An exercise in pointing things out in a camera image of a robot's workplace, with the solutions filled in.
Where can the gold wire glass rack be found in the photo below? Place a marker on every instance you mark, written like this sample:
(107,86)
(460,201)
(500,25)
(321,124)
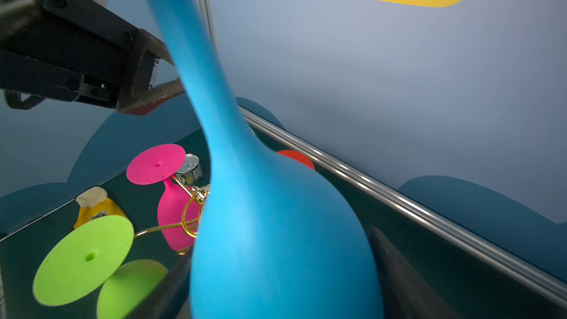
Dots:
(179,214)

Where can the silver tin can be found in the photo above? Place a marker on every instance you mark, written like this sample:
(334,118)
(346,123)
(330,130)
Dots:
(191,171)

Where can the yellow black work glove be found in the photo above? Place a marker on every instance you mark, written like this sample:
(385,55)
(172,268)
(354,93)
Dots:
(95,203)

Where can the blue wine glass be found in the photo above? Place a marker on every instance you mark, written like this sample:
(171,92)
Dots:
(276,239)

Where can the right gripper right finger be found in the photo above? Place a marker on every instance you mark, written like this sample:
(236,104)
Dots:
(405,294)

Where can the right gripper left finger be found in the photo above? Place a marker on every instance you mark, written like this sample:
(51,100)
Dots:
(170,298)

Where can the back frame bar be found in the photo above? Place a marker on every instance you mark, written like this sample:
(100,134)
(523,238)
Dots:
(544,284)

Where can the red wine glass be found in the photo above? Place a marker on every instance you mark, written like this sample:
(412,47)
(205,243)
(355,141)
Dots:
(299,157)

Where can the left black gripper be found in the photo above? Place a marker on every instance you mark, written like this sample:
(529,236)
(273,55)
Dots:
(77,51)

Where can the pink wine glass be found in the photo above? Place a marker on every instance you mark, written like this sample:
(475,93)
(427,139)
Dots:
(157,165)

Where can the front green wine glass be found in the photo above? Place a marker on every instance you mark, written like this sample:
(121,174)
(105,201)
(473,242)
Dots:
(93,257)

